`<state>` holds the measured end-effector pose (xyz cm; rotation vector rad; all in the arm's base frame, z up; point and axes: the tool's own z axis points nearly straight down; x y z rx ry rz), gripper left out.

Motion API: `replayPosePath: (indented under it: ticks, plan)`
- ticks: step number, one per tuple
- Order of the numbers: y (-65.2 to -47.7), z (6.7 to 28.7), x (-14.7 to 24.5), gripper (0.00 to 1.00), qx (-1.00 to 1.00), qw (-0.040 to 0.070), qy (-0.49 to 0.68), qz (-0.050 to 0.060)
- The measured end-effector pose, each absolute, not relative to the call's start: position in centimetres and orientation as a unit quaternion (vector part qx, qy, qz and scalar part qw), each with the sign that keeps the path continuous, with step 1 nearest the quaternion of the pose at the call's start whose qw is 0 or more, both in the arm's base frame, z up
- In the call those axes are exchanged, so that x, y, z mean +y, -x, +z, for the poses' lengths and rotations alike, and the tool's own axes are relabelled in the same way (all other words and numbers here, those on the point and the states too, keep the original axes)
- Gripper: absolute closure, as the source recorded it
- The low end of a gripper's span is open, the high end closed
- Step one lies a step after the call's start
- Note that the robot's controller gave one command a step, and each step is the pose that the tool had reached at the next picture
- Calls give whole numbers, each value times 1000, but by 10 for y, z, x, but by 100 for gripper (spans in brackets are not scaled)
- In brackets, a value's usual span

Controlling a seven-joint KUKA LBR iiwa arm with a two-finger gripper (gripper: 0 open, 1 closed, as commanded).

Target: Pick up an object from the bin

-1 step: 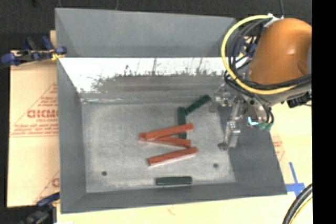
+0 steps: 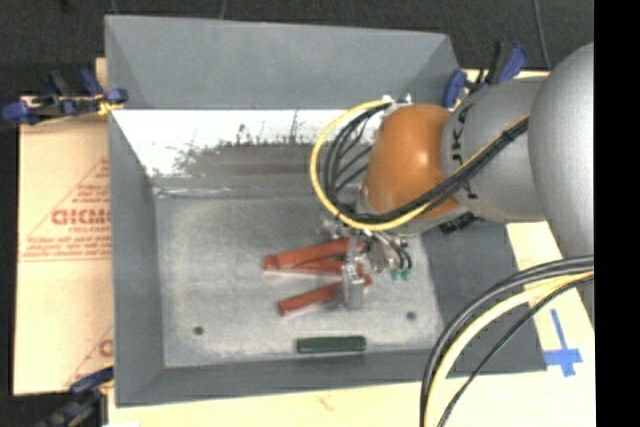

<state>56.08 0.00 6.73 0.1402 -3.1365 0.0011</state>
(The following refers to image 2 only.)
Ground dark green flat block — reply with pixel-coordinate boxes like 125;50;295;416
295;335;368;355

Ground grey metal bin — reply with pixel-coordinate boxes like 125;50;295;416
103;14;547;407

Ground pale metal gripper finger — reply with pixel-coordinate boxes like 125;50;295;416
341;261;365;287
343;280;367;312

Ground black cylinder on white bracket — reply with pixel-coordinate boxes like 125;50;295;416
438;213;476;235

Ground red-brown flat block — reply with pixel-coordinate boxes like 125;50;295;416
277;273;374;317
263;237;354;272

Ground brown cardboard board red print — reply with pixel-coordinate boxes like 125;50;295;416
11;110;116;397

